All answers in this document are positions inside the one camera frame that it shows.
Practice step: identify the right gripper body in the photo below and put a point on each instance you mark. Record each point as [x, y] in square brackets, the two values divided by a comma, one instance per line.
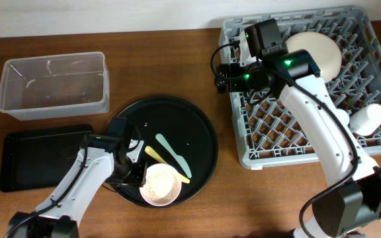
[250, 82]

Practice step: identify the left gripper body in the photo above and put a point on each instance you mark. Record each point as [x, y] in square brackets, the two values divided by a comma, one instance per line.
[133, 172]

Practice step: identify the pink bowl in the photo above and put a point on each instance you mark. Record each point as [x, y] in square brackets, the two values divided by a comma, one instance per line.
[162, 185]

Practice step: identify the cream plate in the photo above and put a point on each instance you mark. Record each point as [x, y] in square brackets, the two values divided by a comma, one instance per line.
[324, 51]

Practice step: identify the white cup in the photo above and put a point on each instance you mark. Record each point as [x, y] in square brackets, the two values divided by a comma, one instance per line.
[367, 120]

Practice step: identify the light blue cup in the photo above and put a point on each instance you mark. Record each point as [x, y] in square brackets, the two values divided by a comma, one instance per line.
[342, 116]

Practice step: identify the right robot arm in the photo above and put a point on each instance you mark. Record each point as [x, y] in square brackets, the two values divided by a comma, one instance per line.
[295, 71]

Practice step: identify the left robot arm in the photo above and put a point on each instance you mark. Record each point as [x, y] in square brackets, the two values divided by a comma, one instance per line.
[110, 158]

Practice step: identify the grey dishwasher rack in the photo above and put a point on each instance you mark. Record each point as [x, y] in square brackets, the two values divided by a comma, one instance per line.
[266, 133]

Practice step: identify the yellow plastic knife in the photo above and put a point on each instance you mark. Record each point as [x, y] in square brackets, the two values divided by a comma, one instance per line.
[152, 153]

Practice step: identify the mint green plastic knife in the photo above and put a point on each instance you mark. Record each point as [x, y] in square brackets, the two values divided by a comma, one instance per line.
[180, 159]

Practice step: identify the round black tray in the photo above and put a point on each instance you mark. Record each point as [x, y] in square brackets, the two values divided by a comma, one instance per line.
[188, 131]

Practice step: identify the black rectangular tray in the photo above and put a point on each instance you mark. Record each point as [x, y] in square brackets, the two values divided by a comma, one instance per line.
[39, 158]

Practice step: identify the clear plastic bin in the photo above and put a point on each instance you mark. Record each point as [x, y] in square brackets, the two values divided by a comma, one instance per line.
[55, 86]

